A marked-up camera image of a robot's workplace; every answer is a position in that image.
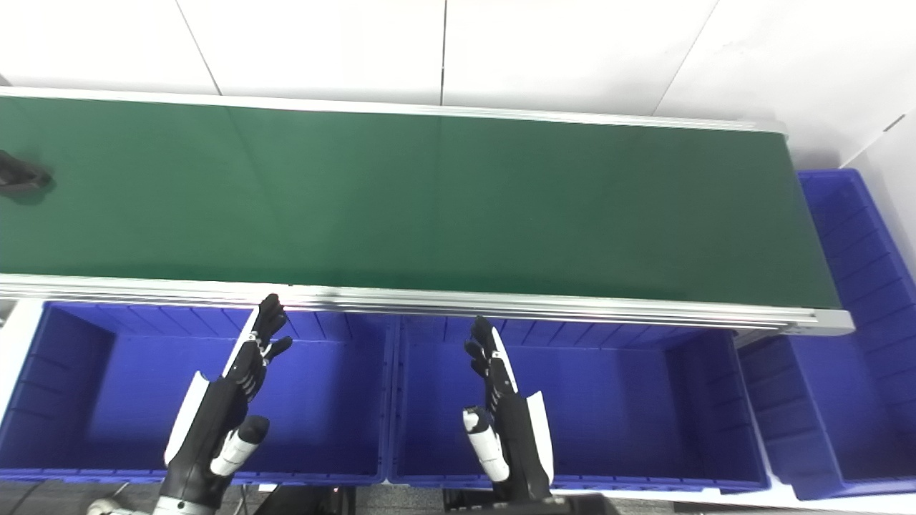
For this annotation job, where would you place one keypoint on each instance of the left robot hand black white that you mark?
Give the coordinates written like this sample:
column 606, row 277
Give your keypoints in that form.
column 215, row 415

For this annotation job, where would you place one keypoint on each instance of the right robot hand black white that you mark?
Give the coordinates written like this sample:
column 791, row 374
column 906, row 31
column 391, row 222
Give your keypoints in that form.
column 517, row 436

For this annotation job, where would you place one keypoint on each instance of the black flanged metal part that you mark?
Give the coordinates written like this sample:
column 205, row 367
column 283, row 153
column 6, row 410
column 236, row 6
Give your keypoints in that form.
column 21, row 177

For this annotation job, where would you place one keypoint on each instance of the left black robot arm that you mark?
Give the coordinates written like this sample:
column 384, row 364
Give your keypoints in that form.
column 179, row 508

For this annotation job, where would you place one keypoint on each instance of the blue plastic bin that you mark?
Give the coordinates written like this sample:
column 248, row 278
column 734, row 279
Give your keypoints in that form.
column 129, row 400
column 615, row 415
column 859, row 372

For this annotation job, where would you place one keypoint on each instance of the green conveyor belt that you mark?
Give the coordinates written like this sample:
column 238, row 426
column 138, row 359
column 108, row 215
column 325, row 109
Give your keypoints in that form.
column 429, row 207

